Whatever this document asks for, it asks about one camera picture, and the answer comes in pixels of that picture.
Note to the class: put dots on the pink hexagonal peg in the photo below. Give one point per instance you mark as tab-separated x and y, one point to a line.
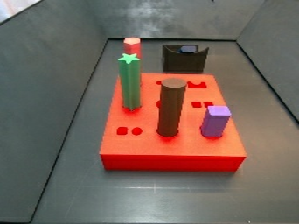
133	46

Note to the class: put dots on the purple square peg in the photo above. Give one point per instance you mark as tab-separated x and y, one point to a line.
216	121

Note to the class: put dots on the brown round peg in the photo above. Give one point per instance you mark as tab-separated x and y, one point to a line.
172	106

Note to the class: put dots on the blue square-circle object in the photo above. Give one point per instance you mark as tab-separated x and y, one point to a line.
188	49

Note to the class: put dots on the black curved cradle fixture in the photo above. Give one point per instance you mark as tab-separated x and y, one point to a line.
184	62

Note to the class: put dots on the red peg board fixture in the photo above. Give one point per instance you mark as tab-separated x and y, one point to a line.
181	131

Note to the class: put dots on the green star peg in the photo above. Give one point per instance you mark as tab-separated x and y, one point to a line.
130	80

